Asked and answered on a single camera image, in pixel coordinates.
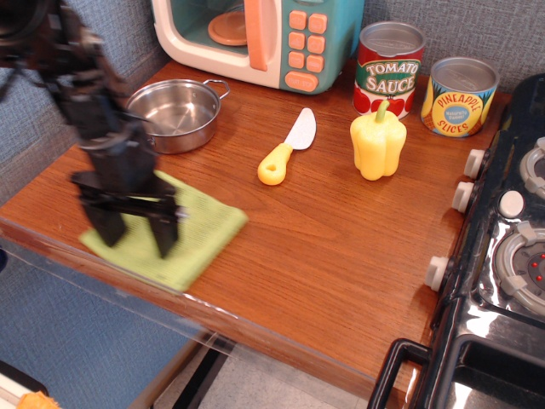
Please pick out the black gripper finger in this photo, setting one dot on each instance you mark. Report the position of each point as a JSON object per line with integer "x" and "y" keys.
{"x": 107, "y": 223}
{"x": 165, "y": 232}

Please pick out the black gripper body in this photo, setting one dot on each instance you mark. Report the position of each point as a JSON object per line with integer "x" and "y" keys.
{"x": 122, "y": 178}

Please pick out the green cloth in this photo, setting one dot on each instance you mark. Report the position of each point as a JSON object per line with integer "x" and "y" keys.
{"x": 203, "y": 235}

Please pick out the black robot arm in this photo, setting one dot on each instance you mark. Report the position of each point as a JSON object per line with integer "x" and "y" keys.
{"x": 49, "y": 38}

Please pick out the small steel pot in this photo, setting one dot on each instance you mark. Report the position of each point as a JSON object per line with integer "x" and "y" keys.
{"x": 179, "y": 115}

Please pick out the yellow toy knife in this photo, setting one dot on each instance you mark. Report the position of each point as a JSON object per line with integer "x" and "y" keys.
{"x": 272, "y": 169}

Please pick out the teal toy microwave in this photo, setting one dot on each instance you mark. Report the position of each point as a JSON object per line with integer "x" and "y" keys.
{"x": 298, "y": 46}

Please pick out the yellow toy bell pepper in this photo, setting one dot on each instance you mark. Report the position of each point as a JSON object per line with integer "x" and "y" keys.
{"x": 378, "y": 139}

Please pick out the grey stove knob lower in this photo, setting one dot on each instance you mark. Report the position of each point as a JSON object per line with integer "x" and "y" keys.
{"x": 436, "y": 271}

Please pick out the grey stove knob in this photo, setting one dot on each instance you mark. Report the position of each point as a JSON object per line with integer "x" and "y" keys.
{"x": 436, "y": 271}
{"x": 462, "y": 196}
{"x": 473, "y": 163}

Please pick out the tomato sauce can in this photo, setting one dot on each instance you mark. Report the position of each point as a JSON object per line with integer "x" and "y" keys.
{"x": 388, "y": 66}

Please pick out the grey stove knob middle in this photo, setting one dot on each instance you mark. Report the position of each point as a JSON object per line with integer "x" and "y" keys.
{"x": 462, "y": 196}

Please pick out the pineapple slices can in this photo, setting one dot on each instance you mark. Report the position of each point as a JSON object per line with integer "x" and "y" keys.
{"x": 459, "y": 94}

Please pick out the grey stove knob upper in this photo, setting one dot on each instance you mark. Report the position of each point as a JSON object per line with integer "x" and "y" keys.
{"x": 473, "y": 163}

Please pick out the black toy stove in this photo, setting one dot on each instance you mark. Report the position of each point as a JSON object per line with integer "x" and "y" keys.
{"x": 487, "y": 348}

